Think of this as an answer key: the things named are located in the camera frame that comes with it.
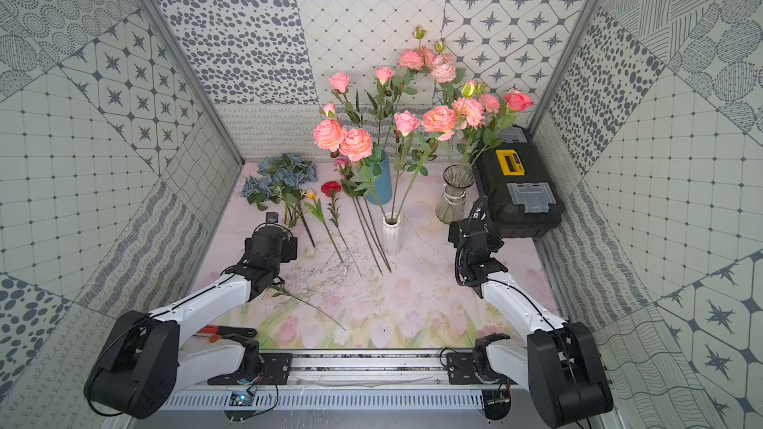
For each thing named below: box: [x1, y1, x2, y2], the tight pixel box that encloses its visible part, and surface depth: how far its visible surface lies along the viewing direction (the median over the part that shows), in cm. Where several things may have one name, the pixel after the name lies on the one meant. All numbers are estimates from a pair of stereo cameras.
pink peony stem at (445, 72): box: [431, 39, 466, 109], surface depth 80 cm
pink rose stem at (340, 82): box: [327, 71, 363, 128], surface depth 85 cm
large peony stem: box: [422, 106, 466, 217], surface depth 61 cm
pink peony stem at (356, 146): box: [312, 103, 383, 221], surface depth 63 cm
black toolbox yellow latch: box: [474, 126, 566, 240], surface depth 92 cm
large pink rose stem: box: [476, 89, 535, 156], surface depth 82 cm
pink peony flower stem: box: [391, 24, 427, 115], surface depth 84 cm
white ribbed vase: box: [382, 211, 403, 257], surface depth 85 cm
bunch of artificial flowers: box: [240, 152, 363, 279], surface depth 109 cm
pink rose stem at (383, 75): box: [366, 66, 396, 133], surface depth 87 cm
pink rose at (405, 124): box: [391, 110, 423, 219], surface depth 70 cm
